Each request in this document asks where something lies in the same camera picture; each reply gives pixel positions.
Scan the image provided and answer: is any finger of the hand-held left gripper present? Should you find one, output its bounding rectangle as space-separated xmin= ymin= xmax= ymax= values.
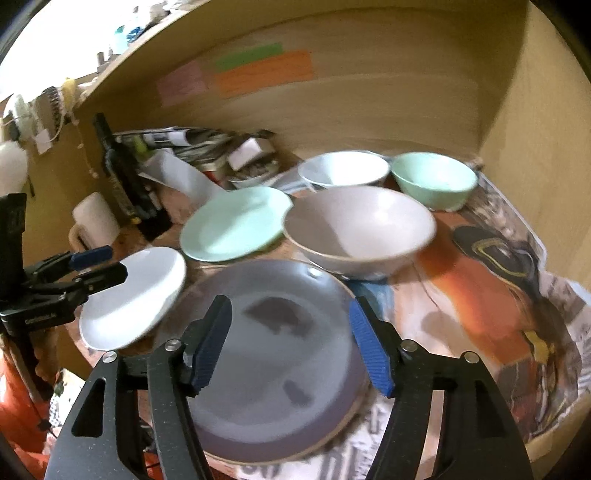
xmin=60 ymin=263 xmax=129 ymax=298
xmin=25 ymin=246 xmax=114 ymax=283

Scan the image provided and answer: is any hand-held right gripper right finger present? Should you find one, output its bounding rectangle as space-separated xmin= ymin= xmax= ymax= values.
xmin=348 ymin=295 xmax=536 ymax=480

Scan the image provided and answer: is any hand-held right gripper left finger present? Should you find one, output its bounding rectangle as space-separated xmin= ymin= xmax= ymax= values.
xmin=45 ymin=295 xmax=233 ymax=480

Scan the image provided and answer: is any small white plate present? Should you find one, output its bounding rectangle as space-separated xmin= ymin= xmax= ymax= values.
xmin=79 ymin=247 xmax=187 ymax=352

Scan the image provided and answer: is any large grey plate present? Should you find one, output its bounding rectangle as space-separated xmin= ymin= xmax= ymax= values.
xmin=152 ymin=259 xmax=370 ymax=462

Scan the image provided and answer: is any mint green plate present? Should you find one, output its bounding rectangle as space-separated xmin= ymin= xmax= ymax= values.
xmin=180 ymin=186 xmax=294 ymax=263

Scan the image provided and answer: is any mint green bowl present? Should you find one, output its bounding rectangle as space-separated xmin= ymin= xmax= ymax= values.
xmin=392 ymin=152 xmax=478 ymax=212

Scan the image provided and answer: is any white bowl dark pattern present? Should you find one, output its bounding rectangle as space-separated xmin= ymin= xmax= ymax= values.
xmin=298 ymin=151 xmax=391 ymax=191

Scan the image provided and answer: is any pale pink mug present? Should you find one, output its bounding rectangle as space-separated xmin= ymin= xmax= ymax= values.
xmin=69 ymin=191 xmax=122 ymax=252

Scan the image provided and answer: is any white fluffy pompom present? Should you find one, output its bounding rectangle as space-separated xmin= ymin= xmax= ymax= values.
xmin=0 ymin=141 xmax=29 ymax=195

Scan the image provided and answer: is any dark wine bottle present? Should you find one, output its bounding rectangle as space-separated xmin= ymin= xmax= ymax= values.
xmin=92 ymin=113 xmax=171 ymax=241

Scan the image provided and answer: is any white paper sheet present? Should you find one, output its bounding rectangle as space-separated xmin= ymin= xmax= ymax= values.
xmin=139 ymin=150 xmax=232 ymax=197

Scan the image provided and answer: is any newspaper print table cover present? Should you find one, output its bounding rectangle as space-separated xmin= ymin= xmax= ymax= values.
xmin=46 ymin=171 xmax=587 ymax=480

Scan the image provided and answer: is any stack of newspapers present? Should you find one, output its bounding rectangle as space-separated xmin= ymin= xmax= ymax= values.
xmin=115 ymin=127 xmax=278 ymax=181

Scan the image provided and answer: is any orange garment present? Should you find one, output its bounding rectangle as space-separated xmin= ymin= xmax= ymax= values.
xmin=0 ymin=360 xmax=56 ymax=457

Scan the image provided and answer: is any small bowl of trinkets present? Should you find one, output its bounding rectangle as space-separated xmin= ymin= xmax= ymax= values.
xmin=228 ymin=164 xmax=282 ymax=190

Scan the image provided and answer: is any small white box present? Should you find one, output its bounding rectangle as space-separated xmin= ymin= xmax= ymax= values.
xmin=227 ymin=137 xmax=273 ymax=171

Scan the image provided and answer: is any pink sticky note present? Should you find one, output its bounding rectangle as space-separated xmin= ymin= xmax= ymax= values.
xmin=157 ymin=60 xmax=207 ymax=108

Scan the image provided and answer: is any orange sticky note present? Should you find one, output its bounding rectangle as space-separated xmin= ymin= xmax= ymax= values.
xmin=215 ymin=50 xmax=315 ymax=99

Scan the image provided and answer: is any green sticky note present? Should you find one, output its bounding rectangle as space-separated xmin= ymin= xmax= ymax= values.
xmin=215 ymin=43 xmax=283 ymax=72

